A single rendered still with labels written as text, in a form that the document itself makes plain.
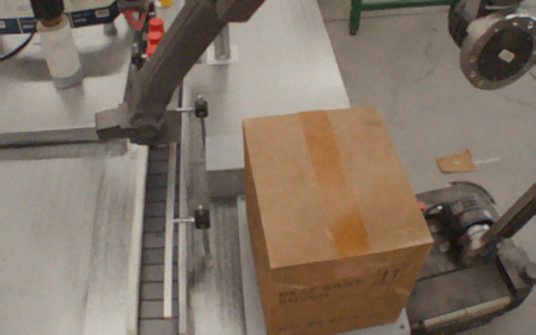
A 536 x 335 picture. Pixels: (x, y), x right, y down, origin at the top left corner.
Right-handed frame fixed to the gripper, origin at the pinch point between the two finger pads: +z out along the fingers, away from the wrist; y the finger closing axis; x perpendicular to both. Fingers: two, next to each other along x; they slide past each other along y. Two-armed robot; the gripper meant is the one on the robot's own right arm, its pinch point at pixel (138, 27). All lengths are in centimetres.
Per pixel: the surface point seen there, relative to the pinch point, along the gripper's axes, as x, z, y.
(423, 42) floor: 137, 101, -131
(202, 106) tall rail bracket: 15.8, 5.3, 26.6
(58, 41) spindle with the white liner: -20.1, -1.0, 4.6
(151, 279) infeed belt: 5, 14, 64
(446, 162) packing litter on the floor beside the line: 118, 101, -36
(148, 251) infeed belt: 4, 14, 57
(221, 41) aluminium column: 20.7, 13.2, -9.8
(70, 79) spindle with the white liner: -20.0, 11.6, 4.2
